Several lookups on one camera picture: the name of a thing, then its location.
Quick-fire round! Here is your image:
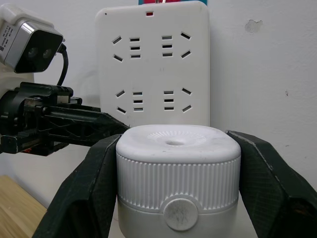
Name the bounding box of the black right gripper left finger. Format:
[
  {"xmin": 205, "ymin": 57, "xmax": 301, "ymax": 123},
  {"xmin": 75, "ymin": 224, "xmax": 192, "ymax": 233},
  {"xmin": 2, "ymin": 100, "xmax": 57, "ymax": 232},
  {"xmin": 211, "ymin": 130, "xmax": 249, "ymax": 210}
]
[{"xmin": 32, "ymin": 134, "xmax": 122, "ymax": 238}]

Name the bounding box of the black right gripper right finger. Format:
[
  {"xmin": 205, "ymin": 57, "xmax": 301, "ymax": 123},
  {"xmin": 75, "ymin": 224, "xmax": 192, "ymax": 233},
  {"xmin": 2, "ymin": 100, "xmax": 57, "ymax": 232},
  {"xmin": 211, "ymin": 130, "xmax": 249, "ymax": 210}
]
[{"xmin": 226, "ymin": 130, "xmax": 317, "ymax": 238}]

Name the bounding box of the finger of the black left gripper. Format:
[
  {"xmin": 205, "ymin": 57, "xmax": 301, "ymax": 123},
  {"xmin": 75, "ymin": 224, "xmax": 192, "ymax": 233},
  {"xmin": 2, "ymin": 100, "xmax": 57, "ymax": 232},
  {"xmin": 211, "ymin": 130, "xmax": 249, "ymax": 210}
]
[
  {"xmin": 39, "ymin": 119, "xmax": 122, "ymax": 147},
  {"xmin": 44, "ymin": 104, "xmax": 131, "ymax": 136}
]

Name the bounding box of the white power strip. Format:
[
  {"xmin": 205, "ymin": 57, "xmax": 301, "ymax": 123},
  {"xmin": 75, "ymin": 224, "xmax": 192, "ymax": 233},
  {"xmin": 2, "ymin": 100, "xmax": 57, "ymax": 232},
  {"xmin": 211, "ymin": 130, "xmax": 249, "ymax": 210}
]
[{"xmin": 95, "ymin": 0, "xmax": 211, "ymax": 128}]

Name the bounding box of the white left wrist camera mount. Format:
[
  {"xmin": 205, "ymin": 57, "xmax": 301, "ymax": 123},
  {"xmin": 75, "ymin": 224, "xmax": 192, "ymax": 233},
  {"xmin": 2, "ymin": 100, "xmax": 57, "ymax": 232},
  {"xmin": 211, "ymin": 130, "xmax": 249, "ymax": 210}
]
[{"xmin": 0, "ymin": 2, "xmax": 65, "ymax": 98}]

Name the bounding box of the white mosquito repellent heater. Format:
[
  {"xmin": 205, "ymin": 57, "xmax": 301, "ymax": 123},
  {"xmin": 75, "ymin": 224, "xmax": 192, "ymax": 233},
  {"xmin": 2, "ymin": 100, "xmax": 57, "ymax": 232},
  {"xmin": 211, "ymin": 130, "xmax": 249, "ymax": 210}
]
[{"xmin": 115, "ymin": 124, "xmax": 242, "ymax": 233}]

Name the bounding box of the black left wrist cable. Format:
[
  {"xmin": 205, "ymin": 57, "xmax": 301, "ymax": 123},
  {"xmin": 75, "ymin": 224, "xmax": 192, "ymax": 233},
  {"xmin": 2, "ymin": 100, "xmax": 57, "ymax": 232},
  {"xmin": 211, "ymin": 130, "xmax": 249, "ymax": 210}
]
[{"xmin": 56, "ymin": 43, "xmax": 70, "ymax": 86}]

